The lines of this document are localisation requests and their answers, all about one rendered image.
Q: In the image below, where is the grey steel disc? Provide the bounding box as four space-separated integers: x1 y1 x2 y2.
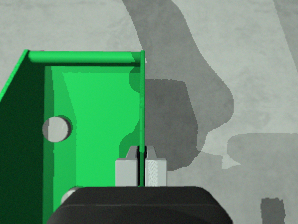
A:
42 117 71 142
61 187 80 204

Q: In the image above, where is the green bin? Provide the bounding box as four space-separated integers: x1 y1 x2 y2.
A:
0 49 145 224

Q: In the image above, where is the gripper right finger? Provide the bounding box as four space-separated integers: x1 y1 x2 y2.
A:
144 146 167 186

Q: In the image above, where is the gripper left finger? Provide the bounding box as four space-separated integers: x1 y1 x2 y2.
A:
115 146 140 186

